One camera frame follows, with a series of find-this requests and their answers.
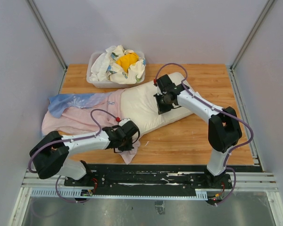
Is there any cream white pillow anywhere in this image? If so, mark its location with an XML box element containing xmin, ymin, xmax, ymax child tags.
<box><xmin>120</xmin><ymin>81</ymin><xmax>193</xmax><ymax>136</ymax></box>

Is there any pink blue printed pillowcase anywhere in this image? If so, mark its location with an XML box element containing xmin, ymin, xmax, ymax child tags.
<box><xmin>41</xmin><ymin>90</ymin><xmax>142</xmax><ymax>165</ymax></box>

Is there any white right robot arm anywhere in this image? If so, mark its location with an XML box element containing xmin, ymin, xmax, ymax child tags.
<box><xmin>154</xmin><ymin>74</ymin><xmax>242</xmax><ymax>188</ymax></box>

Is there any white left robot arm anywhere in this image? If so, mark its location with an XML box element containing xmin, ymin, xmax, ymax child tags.
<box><xmin>28</xmin><ymin>119</ymin><xmax>140</xmax><ymax>186</ymax></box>

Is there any yellow orange cloth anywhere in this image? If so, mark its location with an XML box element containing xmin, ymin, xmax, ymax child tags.
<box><xmin>116</xmin><ymin>52</ymin><xmax>139</xmax><ymax>73</ymax></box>

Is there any translucent plastic bin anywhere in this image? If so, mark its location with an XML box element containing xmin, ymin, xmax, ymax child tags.
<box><xmin>86</xmin><ymin>46</ymin><xmax>146</xmax><ymax>88</ymax></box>

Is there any cream floral printed cloth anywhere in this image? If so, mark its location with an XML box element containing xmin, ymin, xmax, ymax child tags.
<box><xmin>105</xmin><ymin>45</ymin><xmax>146</xmax><ymax>85</ymax></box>

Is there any white crumpled cloth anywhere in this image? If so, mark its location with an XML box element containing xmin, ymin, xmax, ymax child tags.
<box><xmin>90</xmin><ymin>53</ymin><xmax>111</xmax><ymax>82</ymax></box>

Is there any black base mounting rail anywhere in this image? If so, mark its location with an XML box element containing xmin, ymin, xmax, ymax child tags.
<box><xmin>64</xmin><ymin>164</ymin><xmax>233</xmax><ymax>197</ymax></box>

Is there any white slotted cable duct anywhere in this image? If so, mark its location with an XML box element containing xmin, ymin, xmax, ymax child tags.
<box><xmin>30</xmin><ymin>188</ymin><xmax>208</xmax><ymax>201</ymax></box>

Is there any left aluminium frame post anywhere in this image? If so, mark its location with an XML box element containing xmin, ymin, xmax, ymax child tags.
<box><xmin>26</xmin><ymin>0</ymin><xmax>68</xmax><ymax>71</ymax></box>

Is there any aluminium frame post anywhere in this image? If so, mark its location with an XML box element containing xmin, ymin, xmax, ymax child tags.
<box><xmin>26</xmin><ymin>0</ymin><xmax>68</xmax><ymax>71</ymax></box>
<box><xmin>229</xmin><ymin>0</ymin><xmax>277</xmax><ymax>71</ymax></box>

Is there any right aluminium frame post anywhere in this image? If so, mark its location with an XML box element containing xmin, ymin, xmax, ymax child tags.
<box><xmin>229</xmin><ymin>0</ymin><xmax>277</xmax><ymax>71</ymax></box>

